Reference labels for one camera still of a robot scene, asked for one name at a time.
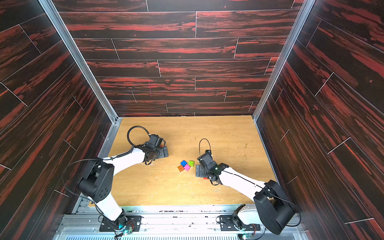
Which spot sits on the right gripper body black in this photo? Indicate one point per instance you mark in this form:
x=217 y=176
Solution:
x=200 y=172

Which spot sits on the pink square lego brick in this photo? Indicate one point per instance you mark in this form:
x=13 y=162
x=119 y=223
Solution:
x=187 y=167

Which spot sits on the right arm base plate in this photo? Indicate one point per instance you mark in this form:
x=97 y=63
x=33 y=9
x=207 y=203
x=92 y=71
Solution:
x=227 y=224

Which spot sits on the orange brown lego brick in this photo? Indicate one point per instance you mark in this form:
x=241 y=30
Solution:
x=181 y=168

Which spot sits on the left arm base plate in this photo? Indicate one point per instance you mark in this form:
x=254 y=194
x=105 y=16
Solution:
x=129 y=225

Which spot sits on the aluminium front rail frame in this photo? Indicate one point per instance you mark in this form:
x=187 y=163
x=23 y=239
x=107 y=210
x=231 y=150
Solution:
x=169 y=223

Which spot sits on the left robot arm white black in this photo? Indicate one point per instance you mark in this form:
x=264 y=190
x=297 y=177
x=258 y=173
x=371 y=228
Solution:
x=97 y=179

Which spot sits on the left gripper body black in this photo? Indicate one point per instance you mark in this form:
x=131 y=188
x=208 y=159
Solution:
x=155 y=153

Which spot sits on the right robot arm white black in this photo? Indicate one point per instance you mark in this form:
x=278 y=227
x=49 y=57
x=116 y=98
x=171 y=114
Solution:
x=272 y=207

